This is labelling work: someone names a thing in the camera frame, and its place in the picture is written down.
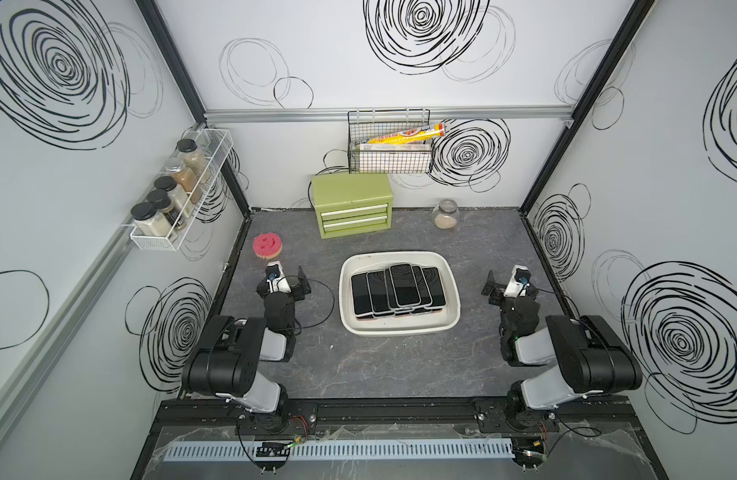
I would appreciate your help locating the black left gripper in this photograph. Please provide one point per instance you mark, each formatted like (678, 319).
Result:
(300, 285)

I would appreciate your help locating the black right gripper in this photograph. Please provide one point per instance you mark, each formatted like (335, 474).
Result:
(495, 295)

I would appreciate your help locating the white plastic storage box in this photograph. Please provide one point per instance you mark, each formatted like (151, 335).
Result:
(408, 320)

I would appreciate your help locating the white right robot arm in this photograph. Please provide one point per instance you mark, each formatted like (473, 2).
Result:
(584, 355)

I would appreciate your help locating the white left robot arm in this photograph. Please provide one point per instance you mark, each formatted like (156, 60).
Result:
(224, 362)

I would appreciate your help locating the rightmost black phone in box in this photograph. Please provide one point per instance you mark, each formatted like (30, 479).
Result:
(435, 287)

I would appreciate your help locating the phone in pink case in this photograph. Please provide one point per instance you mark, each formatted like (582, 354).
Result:
(361, 295)

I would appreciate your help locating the phone in mint case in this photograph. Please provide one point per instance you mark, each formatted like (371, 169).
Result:
(377, 286)

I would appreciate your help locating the white box in basket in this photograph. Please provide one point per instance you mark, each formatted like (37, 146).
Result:
(394, 148)

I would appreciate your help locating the pink smiley sponge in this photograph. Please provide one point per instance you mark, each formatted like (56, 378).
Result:
(267, 245)

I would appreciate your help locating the glass jar with powder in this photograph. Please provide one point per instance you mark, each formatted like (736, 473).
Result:
(446, 214)

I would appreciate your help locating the green metal drawer toolbox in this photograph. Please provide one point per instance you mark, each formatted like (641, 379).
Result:
(349, 204)

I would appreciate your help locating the spice jar white contents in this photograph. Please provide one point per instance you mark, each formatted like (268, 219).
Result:
(177, 192)

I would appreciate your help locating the spice jar dark contents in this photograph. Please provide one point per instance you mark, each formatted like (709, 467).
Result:
(164, 203)

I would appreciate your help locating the spice jar black lid front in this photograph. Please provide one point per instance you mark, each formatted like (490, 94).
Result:
(150, 221)

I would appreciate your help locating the spice jar black lid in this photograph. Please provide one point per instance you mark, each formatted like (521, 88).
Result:
(150, 221)
(192, 157)

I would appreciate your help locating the spice jar black lid rear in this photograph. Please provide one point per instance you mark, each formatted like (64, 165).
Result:
(192, 157)

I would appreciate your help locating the spice jar brown contents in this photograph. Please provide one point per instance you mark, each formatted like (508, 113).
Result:
(185, 177)

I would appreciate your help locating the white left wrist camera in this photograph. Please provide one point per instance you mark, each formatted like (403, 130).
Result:
(275, 278)

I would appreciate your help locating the black wire wall basket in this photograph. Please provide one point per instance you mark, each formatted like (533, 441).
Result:
(365, 157)

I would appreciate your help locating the clear wall spice shelf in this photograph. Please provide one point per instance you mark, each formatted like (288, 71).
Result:
(195, 239)

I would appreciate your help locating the grey slotted cable duct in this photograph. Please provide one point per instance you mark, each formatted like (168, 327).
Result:
(332, 450)

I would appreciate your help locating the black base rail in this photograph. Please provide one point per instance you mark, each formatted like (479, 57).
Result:
(495, 414)

